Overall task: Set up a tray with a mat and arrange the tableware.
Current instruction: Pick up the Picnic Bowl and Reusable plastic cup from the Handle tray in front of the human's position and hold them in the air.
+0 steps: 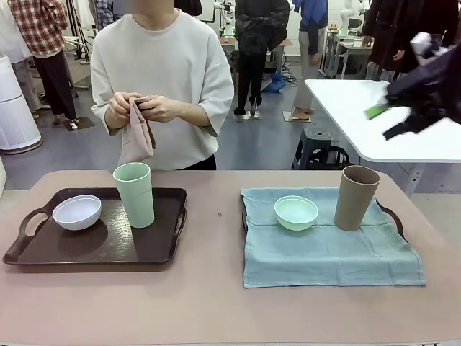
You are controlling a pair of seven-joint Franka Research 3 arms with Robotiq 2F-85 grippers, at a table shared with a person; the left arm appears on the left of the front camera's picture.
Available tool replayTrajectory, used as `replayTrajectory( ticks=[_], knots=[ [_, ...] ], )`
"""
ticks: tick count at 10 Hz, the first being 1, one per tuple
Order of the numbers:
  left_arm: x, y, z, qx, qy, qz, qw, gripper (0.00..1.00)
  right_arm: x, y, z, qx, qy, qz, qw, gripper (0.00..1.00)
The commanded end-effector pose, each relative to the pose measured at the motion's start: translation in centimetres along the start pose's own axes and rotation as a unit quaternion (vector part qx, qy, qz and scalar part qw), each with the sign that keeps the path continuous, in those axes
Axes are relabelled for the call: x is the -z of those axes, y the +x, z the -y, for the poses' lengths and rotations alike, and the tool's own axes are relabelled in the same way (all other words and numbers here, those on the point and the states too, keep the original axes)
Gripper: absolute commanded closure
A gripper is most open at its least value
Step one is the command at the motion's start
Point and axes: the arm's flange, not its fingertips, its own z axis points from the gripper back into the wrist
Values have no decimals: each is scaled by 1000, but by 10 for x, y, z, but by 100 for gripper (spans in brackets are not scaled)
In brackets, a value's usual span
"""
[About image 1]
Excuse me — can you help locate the bystander in black clothes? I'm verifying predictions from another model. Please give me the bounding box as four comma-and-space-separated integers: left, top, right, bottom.
233, 0, 291, 116

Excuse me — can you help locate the blue plastic bag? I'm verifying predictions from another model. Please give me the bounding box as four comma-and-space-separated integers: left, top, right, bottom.
264, 73, 288, 94

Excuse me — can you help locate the white side table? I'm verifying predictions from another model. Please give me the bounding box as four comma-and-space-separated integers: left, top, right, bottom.
304, 78, 461, 198

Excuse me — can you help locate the brown wooden desk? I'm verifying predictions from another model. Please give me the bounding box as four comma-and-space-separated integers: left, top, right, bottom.
219, 35, 295, 73

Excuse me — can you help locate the person in white t-shirt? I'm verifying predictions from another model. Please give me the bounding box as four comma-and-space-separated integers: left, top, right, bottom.
90, 0, 235, 171

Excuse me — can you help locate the light green tall cup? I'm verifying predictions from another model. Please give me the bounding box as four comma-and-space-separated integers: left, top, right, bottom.
112, 162, 156, 229

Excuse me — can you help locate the white bowl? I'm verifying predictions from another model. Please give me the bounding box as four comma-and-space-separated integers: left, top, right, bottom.
52, 195, 102, 231

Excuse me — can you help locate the bystander in blue plaid shirt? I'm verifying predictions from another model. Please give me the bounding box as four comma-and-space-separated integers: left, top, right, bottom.
95, 0, 115, 32

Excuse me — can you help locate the person's left forearm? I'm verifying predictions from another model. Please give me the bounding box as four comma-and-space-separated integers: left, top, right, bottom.
176, 102, 205, 128

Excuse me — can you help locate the bystander in black coat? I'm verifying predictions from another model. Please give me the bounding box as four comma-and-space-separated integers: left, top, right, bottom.
413, 0, 458, 48

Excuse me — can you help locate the bystander in white coat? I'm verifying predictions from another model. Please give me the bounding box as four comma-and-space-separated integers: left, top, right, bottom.
0, 0, 40, 112

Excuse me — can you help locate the grey desk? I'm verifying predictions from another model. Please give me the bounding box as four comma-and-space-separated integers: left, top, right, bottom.
326, 25, 375, 79

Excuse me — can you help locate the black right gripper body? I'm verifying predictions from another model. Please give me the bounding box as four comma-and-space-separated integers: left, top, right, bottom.
387, 45, 461, 129

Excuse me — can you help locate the blue cloth mat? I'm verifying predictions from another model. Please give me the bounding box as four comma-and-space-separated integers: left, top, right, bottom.
240, 186, 427, 289

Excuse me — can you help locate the person's left hand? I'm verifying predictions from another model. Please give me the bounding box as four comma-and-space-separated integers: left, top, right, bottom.
138, 95, 183, 123

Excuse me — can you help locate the dark blue plastic stool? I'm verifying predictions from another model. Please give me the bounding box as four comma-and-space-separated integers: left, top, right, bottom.
291, 127, 334, 170

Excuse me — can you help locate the white air purifier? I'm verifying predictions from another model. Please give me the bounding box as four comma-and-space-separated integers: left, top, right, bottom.
0, 53, 43, 155

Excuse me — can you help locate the person's right hand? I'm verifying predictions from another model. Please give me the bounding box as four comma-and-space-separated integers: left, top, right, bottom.
109, 92, 145, 118

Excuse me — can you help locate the black basket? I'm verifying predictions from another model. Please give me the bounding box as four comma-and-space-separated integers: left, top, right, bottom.
316, 146, 351, 170

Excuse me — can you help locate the bystander in red plaid shirt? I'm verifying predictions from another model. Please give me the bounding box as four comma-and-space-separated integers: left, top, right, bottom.
9, 0, 79, 125

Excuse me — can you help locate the bystander in dark dress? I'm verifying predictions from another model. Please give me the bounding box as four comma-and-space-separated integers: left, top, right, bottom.
362, 0, 419, 82

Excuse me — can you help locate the pink cloth mat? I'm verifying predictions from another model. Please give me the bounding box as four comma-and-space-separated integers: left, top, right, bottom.
119, 95, 158, 165

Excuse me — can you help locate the dark brown tray with handles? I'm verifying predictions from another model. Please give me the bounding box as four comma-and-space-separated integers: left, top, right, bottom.
2, 187, 188, 267
240, 196, 410, 242

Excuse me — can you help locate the black floor plate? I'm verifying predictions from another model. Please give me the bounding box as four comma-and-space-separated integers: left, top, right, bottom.
63, 117, 97, 130

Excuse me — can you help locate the brown tall cup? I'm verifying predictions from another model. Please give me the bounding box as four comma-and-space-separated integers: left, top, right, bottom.
334, 165, 381, 232

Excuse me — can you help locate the light green bowl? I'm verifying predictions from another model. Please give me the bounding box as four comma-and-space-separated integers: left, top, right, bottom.
274, 195, 320, 231

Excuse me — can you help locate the person's right forearm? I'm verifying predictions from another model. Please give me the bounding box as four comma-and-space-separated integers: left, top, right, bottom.
103, 106, 127, 137

